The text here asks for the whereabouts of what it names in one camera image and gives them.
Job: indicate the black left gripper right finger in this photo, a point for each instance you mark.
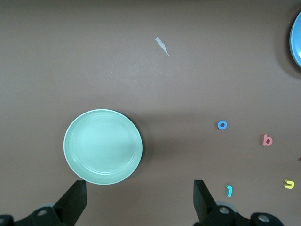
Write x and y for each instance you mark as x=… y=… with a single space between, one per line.
x=202 y=202

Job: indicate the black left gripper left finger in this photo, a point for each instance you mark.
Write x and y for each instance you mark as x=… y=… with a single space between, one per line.
x=75 y=200

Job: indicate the teal foam letter l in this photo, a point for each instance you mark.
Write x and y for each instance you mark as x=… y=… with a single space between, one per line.
x=229 y=191

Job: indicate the blue foam letter o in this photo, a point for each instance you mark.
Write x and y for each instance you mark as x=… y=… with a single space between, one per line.
x=219 y=125

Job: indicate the pink red foam letter b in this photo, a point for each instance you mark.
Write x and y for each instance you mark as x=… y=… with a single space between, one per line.
x=267 y=141

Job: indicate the pale green plate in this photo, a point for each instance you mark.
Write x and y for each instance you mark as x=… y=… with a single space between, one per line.
x=102 y=147

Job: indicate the yellow foam letter u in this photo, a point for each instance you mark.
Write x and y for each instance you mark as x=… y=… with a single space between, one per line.
x=292 y=184

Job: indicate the white paper scrap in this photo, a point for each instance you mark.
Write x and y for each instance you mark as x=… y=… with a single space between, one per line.
x=162 y=46

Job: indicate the blue plate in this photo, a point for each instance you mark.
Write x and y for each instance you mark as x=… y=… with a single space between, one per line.
x=296 y=40

